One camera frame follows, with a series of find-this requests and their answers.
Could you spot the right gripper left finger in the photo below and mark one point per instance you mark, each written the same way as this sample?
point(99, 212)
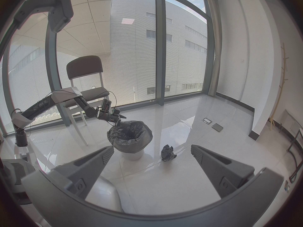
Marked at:
point(91, 167)

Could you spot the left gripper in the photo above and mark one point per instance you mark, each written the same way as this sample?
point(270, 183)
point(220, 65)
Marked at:
point(109, 116)

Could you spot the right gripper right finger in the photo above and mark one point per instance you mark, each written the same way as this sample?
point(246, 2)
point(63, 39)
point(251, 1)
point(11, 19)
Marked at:
point(213, 167)

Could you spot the black plastic bag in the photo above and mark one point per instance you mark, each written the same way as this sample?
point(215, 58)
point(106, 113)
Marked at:
point(139, 139)

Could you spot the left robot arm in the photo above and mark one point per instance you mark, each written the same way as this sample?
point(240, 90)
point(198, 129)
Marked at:
point(64, 95)

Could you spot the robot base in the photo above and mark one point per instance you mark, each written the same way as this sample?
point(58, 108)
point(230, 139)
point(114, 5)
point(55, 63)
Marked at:
point(104, 193)

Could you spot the white trash bin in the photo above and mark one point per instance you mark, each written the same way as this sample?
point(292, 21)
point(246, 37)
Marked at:
point(132, 155)

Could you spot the crumpled black plastic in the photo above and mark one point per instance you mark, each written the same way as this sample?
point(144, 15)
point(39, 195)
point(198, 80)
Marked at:
point(168, 154)

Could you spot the white chair dark grey seat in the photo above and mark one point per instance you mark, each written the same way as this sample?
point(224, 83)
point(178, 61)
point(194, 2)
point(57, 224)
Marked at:
point(84, 66)

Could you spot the window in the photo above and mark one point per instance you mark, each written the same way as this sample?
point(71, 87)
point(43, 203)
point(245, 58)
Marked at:
point(161, 55)

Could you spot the wooden coat stand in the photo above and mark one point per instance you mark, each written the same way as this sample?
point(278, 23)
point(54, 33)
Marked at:
point(281, 86)

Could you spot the beige curtain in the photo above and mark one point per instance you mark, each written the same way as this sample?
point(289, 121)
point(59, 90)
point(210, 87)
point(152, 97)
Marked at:
point(214, 55)

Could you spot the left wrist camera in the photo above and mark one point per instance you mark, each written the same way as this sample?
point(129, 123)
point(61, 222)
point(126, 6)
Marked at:
point(105, 104)

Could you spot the glass table black frame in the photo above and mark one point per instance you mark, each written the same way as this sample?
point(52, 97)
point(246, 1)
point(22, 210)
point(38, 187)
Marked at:
point(298, 159)

